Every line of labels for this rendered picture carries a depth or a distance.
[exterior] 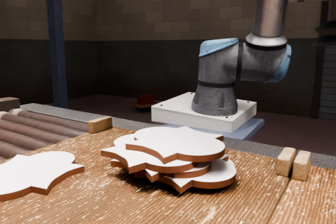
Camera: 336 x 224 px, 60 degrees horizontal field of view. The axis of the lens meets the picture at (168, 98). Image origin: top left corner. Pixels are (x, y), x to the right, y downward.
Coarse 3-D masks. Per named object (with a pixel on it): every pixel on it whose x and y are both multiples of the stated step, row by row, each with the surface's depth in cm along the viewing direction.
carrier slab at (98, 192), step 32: (96, 160) 48; (256, 160) 48; (32, 192) 37; (64, 192) 37; (96, 192) 37; (128, 192) 37; (160, 192) 37; (192, 192) 37; (224, 192) 37; (256, 192) 37
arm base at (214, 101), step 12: (204, 84) 90; (216, 84) 88; (228, 84) 89; (204, 96) 90; (216, 96) 89; (228, 96) 89; (192, 108) 94; (204, 108) 89; (216, 108) 88; (228, 108) 89
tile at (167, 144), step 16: (144, 128) 48; (160, 128) 48; (176, 128) 48; (128, 144) 41; (144, 144) 40; (160, 144) 40; (176, 144) 40; (192, 144) 40; (208, 144) 40; (160, 160) 37; (192, 160) 37; (208, 160) 37
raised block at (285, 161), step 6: (282, 150) 45; (288, 150) 45; (294, 150) 45; (282, 156) 42; (288, 156) 42; (294, 156) 45; (276, 162) 42; (282, 162) 41; (288, 162) 41; (276, 168) 42; (282, 168) 42; (288, 168) 41; (282, 174) 42; (288, 174) 42
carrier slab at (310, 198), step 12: (312, 168) 44; (324, 168) 44; (300, 180) 40; (312, 180) 40; (324, 180) 40; (288, 192) 37; (300, 192) 37; (312, 192) 37; (324, 192) 37; (288, 204) 34; (300, 204) 34; (312, 204) 34; (324, 204) 34; (276, 216) 32; (288, 216) 32; (300, 216) 32; (312, 216) 32; (324, 216) 32
